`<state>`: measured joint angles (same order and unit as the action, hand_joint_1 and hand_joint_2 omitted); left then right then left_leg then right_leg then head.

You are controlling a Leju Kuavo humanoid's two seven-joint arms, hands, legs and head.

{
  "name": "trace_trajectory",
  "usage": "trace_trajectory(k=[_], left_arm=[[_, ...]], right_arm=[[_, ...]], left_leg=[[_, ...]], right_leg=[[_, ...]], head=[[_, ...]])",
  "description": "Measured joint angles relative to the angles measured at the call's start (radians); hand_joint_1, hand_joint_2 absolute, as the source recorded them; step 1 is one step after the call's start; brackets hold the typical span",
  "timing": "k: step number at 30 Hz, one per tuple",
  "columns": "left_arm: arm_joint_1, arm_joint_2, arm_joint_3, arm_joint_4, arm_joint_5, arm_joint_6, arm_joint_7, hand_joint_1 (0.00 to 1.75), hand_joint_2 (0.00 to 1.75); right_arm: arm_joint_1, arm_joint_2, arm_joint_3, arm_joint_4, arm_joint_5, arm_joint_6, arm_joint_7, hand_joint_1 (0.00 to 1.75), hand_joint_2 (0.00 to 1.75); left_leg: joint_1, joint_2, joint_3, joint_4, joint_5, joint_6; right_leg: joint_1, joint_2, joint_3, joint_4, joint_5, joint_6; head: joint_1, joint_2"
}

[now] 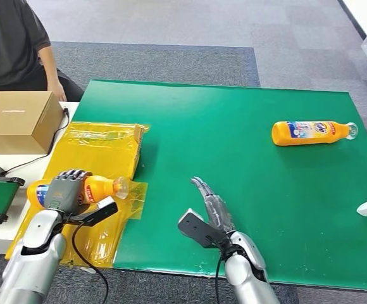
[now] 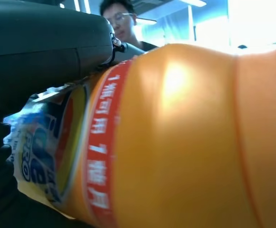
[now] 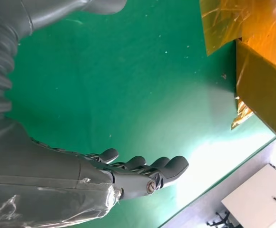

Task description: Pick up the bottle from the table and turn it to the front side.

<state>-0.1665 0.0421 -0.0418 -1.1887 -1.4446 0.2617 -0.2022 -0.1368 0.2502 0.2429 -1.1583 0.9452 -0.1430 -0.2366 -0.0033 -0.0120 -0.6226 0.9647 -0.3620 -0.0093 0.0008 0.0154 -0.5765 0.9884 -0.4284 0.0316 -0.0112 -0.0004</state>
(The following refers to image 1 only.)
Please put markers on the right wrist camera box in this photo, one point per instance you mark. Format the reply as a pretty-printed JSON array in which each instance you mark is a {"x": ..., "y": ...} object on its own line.
[{"x": 199, "y": 228}]

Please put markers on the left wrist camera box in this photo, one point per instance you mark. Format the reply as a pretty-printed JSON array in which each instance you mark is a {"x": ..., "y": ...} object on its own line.
[{"x": 100, "y": 212}]

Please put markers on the green table mat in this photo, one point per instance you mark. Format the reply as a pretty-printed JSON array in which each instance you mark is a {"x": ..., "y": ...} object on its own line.
[{"x": 234, "y": 159}]

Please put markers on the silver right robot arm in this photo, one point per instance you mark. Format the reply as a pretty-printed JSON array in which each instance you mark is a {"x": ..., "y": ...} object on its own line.
[{"x": 250, "y": 272}]

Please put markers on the person's forearm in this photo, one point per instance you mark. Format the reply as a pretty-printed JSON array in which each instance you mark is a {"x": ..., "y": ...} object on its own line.
[{"x": 49, "y": 63}]

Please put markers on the person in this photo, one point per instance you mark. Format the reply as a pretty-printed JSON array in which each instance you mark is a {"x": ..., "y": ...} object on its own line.
[{"x": 6, "y": 38}]

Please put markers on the brown cardboard box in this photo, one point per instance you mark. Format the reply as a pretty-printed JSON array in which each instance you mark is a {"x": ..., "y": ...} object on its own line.
[{"x": 16, "y": 121}]

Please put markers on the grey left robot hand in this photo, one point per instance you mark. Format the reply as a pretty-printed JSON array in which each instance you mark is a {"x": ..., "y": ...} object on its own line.
[{"x": 64, "y": 193}]

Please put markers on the person's hand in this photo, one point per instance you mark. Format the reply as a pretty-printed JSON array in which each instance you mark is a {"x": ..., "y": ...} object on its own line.
[{"x": 57, "y": 91}]

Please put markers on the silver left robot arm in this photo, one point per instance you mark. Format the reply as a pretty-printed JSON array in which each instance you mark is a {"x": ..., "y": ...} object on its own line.
[{"x": 31, "y": 260}]

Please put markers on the white side table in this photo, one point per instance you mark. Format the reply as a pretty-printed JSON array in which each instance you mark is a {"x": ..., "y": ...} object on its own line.
[{"x": 19, "y": 168}]

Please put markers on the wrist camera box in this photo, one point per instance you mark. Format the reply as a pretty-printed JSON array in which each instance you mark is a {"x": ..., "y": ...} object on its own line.
[
  {"x": 100, "y": 212},
  {"x": 199, "y": 228}
]

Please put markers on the orange detergent bottle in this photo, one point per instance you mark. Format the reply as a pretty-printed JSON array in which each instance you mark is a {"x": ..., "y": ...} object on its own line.
[
  {"x": 309, "y": 133},
  {"x": 100, "y": 188}
]

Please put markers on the yellow film wrapped box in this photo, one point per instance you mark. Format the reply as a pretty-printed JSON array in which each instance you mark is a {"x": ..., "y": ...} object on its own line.
[{"x": 101, "y": 147}]

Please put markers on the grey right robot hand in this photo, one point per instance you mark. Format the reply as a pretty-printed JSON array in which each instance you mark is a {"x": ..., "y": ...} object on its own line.
[{"x": 217, "y": 212}]

